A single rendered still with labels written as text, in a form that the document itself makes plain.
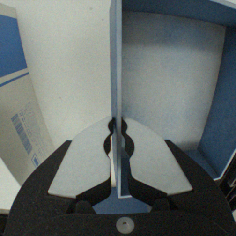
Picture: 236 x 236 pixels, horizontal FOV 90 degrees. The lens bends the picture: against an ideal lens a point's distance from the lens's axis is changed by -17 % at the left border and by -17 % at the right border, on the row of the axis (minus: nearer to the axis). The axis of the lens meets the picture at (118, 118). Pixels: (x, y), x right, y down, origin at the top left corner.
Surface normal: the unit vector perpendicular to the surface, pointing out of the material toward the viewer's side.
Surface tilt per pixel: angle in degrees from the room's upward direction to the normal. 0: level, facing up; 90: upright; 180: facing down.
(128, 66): 0
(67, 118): 0
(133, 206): 90
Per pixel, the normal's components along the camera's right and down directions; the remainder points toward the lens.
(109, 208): -0.11, -0.87
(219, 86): -0.99, 0.05
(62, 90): 0.11, 0.46
